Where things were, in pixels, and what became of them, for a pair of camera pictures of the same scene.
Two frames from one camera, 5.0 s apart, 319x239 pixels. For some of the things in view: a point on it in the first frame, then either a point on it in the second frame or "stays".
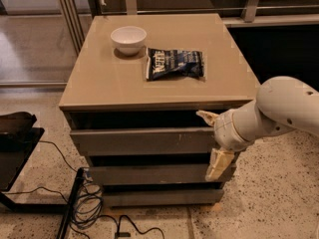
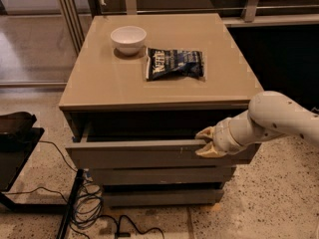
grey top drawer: [180, 140] → [154, 153]
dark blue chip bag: [172, 64] stays
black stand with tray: [19, 135] stays
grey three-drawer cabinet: [133, 99] stays
